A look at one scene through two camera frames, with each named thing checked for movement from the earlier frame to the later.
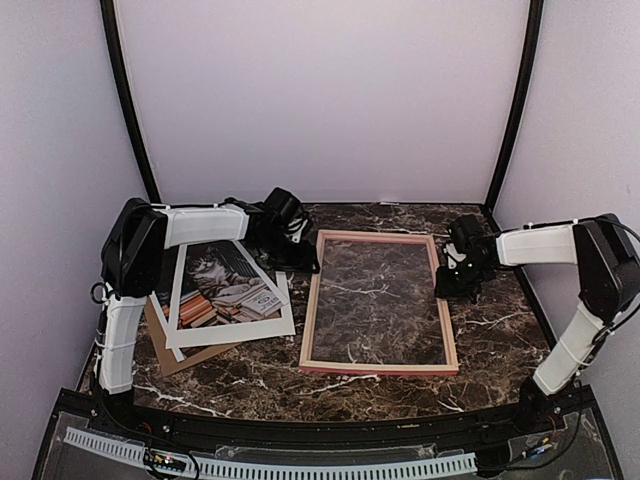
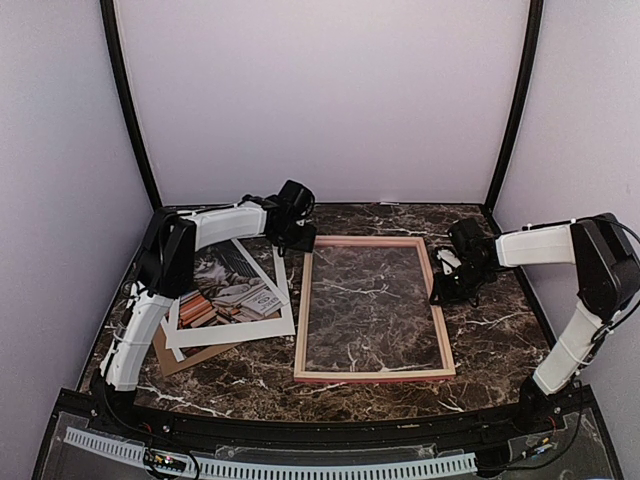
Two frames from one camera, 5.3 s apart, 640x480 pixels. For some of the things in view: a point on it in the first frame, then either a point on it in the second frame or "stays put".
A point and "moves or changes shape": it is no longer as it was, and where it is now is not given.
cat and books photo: (221, 286) stays put
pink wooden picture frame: (306, 363) moves or changes shape
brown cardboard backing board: (168, 361) stays put
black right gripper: (445, 288) stays put
